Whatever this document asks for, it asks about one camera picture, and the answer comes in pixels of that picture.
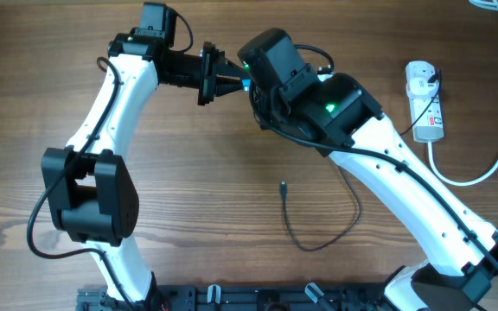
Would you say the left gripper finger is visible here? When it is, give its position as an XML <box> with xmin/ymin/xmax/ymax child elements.
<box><xmin>220</xmin><ymin>57</ymin><xmax>249</xmax><ymax>80</ymax></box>
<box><xmin>218</xmin><ymin>79</ymin><xmax>244</xmax><ymax>97</ymax></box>

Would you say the black USB charging cable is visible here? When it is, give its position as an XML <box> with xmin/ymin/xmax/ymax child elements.
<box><xmin>279</xmin><ymin>68</ymin><xmax>444</xmax><ymax>253</ymax></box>

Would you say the blue screen Galaxy smartphone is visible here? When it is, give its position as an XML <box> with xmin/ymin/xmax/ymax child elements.
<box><xmin>242</xmin><ymin>79</ymin><xmax>251</xmax><ymax>92</ymax></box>

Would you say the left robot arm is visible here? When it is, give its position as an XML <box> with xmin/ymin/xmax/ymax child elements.
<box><xmin>39</xmin><ymin>3</ymin><xmax>249</xmax><ymax>310</ymax></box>

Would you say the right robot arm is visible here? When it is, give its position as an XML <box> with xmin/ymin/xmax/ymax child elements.
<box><xmin>238</xmin><ymin>28</ymin><xmax>498</xmax><ymax>310</ymax></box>

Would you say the white USB charger plug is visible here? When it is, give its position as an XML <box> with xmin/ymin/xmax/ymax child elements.
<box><xmin>406</xmin><ymin>76</ymin><xmax>437</xmax><ymax>99</ymax></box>

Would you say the white power strip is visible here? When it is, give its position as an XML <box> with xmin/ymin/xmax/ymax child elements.
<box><xmin>405</xmin><ymin>60</ymin><xmax>444</xmax><ymax>143</ymax></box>

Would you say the left camera black cable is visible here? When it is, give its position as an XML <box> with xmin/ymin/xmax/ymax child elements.
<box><xmin>26</xmin><ymin>10</ymin><xmax>195</xmax><ymax>310</ymax></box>

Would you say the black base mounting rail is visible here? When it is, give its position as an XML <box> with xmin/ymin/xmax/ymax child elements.
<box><xmin>76</xmin><ymin>282</ymin><xmax>393</xmax><ymax>311</ymax></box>

